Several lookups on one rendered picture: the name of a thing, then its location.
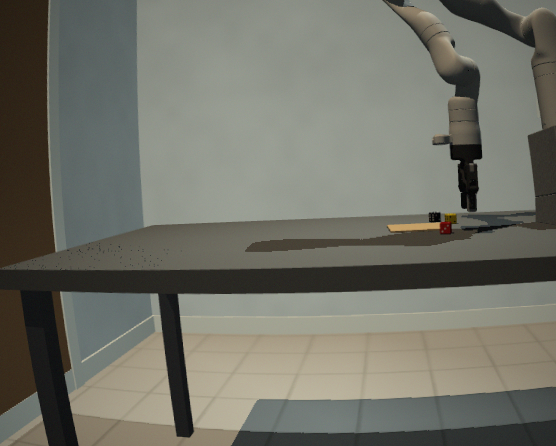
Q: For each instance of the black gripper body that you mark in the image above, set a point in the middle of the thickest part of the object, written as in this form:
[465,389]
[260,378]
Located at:
[467,153]

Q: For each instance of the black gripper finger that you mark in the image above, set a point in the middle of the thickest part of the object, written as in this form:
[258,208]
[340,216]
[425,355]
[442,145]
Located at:
[463,190]
[470,186]

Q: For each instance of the orange square mat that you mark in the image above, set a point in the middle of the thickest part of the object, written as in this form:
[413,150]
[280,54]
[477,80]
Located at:
[414,227]

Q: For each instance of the red die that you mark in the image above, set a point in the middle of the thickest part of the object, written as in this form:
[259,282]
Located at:
[445,228]

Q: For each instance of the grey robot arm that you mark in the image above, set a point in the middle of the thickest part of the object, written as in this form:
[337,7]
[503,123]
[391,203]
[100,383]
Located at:
[463,72]

